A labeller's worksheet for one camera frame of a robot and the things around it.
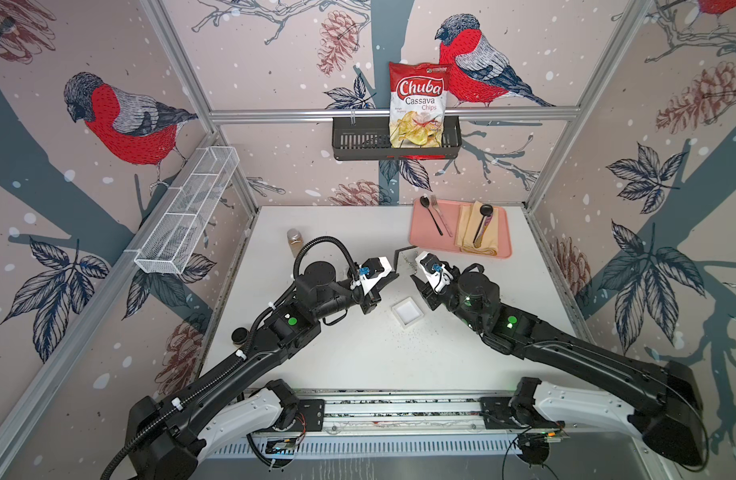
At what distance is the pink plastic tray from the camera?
1.09 meters

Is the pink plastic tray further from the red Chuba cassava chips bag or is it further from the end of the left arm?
the end of the left arm

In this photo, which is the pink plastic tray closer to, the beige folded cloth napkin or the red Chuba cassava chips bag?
the beige folded cloth napkin

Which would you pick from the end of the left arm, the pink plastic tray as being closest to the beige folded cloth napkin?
the pink plastic tray

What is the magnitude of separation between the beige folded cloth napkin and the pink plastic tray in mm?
13

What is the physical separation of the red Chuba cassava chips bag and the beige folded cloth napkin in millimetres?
382

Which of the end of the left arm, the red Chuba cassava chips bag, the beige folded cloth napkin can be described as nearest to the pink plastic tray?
the beige folded cloth napkin

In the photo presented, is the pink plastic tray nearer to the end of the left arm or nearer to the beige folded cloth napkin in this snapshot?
the beige folded cloth napkin

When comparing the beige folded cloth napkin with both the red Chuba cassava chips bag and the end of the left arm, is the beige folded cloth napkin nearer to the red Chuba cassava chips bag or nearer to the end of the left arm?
the red Chuba cassava chips bag

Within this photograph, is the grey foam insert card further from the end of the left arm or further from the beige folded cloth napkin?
the beige folded cloth napkin

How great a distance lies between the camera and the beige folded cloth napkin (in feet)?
3.58

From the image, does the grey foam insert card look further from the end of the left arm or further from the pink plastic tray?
the pink plastic tray

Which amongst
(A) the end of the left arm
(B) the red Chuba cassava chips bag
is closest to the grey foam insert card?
(A) the end of the left arm

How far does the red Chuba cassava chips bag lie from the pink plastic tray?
0.36m

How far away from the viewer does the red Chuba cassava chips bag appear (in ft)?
2.79
